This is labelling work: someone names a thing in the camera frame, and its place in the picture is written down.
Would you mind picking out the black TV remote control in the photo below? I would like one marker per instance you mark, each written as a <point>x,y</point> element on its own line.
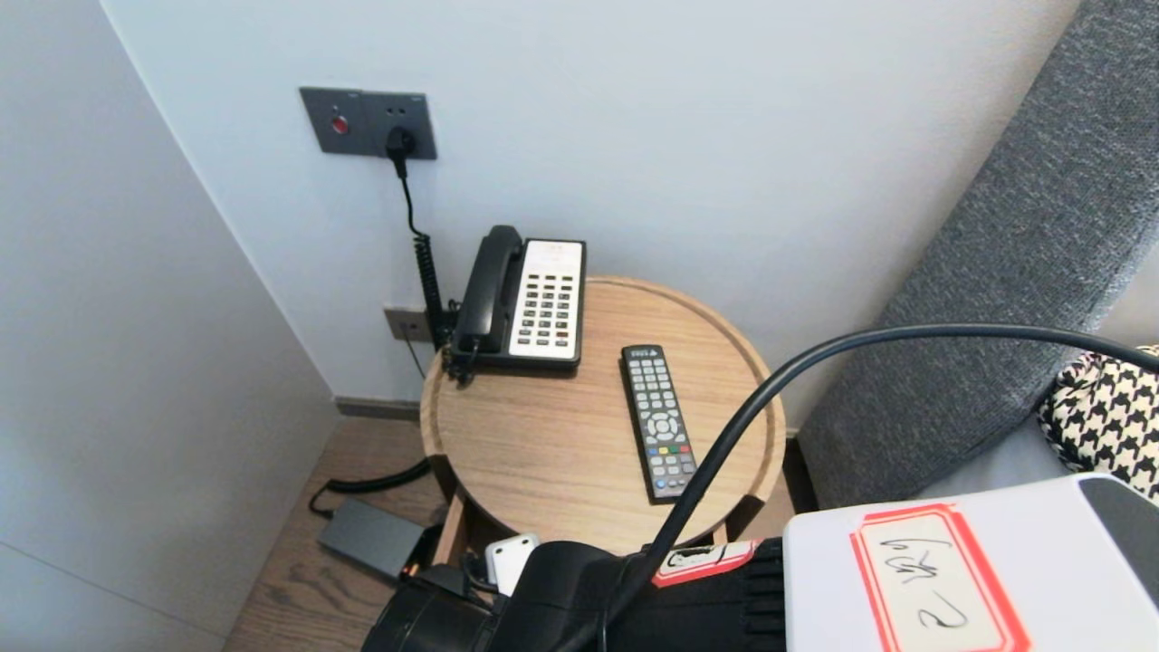
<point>661,426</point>

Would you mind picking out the round wooden bedside table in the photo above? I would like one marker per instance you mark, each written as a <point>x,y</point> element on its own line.
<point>543,435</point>

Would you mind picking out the grey power adapter box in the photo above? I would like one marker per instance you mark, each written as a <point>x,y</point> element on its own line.
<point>367,537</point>

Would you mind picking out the grey switch plate red button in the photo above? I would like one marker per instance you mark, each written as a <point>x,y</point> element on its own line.
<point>333,122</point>

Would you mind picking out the grey wall socket plate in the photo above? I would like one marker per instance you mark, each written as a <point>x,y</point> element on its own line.
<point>398,118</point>

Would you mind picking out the curved front wooden drawer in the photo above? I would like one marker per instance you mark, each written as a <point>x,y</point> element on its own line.
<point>451,534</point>

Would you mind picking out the black telephone handset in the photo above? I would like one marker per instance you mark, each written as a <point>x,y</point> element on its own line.
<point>484,290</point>

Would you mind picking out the small grey wall jack plate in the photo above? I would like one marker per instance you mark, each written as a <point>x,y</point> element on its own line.
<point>403,324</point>

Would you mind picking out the grey fabric headboard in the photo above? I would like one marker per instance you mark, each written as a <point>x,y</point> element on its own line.
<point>996,226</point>

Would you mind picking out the black white houndstooth pillow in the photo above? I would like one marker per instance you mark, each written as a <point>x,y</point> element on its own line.
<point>1114,426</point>

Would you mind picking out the white bed sheet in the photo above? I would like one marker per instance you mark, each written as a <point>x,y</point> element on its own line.
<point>996,466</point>

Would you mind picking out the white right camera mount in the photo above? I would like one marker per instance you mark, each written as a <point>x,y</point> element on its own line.
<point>510,557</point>

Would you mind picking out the thin black phone line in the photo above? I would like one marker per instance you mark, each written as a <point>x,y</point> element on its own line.
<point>415,358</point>

